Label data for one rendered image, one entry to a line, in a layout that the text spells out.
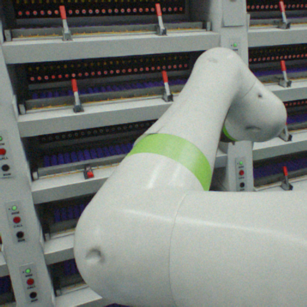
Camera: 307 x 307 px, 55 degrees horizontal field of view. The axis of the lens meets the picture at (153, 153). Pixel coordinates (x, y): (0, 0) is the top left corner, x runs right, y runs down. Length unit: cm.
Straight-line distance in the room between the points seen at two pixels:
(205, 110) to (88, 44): 48
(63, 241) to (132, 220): 69
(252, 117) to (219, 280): 44
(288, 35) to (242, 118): 55
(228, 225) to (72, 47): 70
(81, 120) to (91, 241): 59
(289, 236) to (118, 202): 15
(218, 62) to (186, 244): 41
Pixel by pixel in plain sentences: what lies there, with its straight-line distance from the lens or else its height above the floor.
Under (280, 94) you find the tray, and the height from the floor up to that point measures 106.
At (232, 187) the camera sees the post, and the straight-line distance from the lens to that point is 103.
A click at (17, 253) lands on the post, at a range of 93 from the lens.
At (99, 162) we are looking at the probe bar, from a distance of 90.
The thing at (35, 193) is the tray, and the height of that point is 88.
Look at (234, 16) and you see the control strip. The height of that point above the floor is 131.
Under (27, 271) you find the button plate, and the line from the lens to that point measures 95.
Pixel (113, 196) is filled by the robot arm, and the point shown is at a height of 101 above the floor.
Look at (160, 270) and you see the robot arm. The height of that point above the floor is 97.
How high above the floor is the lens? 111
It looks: 12 degrees down
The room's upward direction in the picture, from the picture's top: 6 degrees counter-clockwise
